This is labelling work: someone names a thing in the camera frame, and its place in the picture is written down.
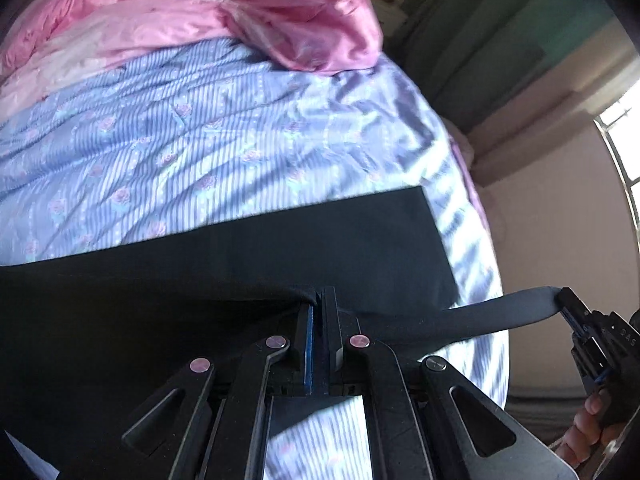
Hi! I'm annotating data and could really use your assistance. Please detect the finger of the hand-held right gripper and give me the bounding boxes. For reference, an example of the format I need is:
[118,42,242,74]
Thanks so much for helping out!
[554,287,596,322]
[567,316,601,356]

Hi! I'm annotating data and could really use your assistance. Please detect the green curtain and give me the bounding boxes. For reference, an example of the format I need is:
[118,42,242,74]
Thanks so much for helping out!
[385,0,637,132]

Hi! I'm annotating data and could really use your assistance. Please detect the blue striped floral bedsheet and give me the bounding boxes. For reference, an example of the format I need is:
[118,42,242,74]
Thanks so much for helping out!
[0,40,511,480]

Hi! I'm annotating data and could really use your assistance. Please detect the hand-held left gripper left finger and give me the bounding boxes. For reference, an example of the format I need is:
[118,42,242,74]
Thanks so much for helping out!
[121,305,317,480]

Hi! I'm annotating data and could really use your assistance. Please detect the bright window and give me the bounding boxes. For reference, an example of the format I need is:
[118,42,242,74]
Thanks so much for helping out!
[594,102,640,261]

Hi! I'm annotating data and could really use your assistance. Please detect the person's right hand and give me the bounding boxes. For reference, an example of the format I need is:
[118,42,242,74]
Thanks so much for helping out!
[556,391,627,476]

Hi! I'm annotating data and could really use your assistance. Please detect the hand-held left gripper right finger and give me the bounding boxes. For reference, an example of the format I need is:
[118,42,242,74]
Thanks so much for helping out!
[321,287,577,480]

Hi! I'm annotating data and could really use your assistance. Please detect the pink satin blanket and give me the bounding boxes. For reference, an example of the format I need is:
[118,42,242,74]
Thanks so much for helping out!
[0,0,384,126]

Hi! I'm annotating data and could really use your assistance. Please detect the black pants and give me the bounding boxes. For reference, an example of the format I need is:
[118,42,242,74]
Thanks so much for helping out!
[0,186,563,480]

